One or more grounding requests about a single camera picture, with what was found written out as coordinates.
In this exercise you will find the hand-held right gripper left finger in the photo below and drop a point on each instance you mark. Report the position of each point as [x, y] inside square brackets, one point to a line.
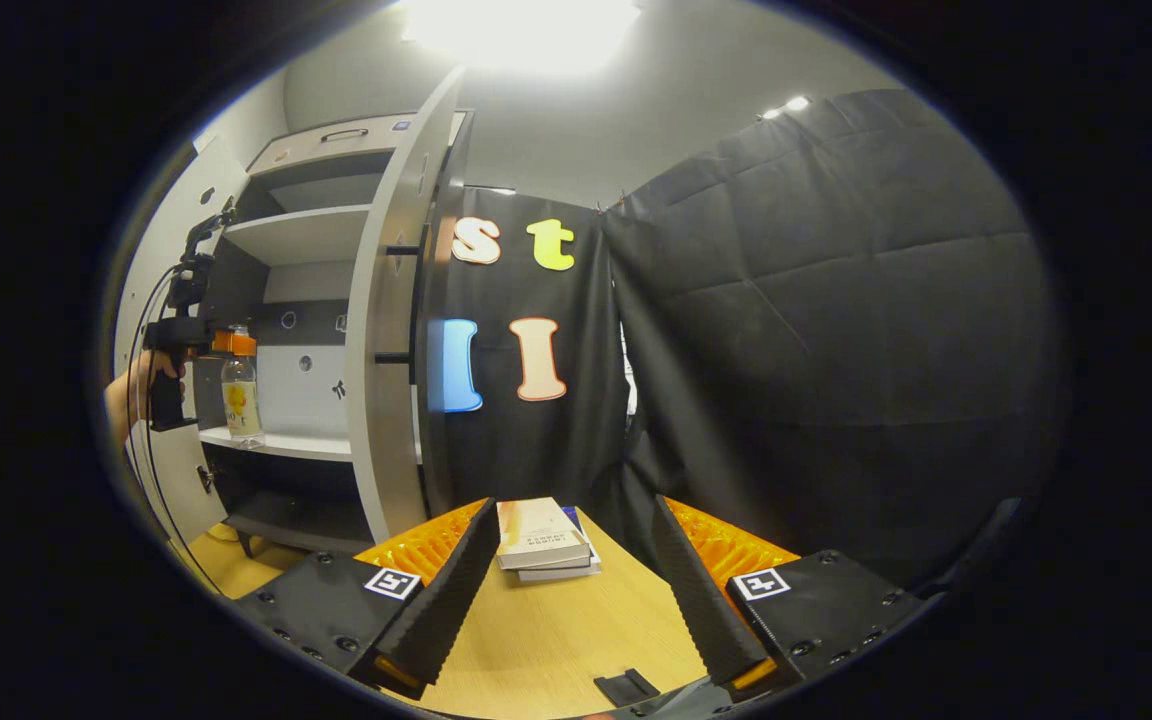
[446, 610]

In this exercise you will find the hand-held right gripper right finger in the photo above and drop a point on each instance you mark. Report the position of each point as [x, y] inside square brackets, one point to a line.
[706, 620]

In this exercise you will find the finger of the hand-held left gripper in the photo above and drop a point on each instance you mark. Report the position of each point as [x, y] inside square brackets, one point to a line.
[234, 343]

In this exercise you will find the clear bottle with yellow label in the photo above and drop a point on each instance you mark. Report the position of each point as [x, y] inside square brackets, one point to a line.
[242, 410]

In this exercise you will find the grey cabinet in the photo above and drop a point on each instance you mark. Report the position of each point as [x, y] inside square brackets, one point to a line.
[286, 395]

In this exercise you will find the grey cabinet door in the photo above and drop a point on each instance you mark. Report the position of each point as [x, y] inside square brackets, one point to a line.
[176, 480]
[376, 450]

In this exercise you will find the white cabinet shelf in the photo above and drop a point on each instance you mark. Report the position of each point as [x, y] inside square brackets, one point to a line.
[306, 235]
[296, 445]

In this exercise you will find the small black flat object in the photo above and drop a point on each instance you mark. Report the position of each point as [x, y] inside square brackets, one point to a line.
[626, 687]

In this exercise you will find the white book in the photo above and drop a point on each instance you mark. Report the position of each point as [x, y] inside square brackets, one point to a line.
[561, 573]

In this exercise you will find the beige book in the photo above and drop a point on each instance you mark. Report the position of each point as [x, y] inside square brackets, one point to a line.
[541, 530]

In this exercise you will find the blue book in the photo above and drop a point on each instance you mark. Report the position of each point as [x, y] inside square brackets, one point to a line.
[581, 530]

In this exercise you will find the grey drawer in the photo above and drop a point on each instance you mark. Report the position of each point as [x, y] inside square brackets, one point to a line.
[306, 150]

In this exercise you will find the black backdrop cloth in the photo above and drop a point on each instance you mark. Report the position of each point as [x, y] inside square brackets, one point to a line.
[586, 450]
[836, 350]

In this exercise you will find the small ceiling light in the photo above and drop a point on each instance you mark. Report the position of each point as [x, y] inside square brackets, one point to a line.
[491, 190]
[786, 106]

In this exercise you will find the small metal clip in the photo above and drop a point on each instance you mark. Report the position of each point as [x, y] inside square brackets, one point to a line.
[611, 203]

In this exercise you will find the large ceiling light panel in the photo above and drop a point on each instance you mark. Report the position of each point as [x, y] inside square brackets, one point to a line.
[521, 35]

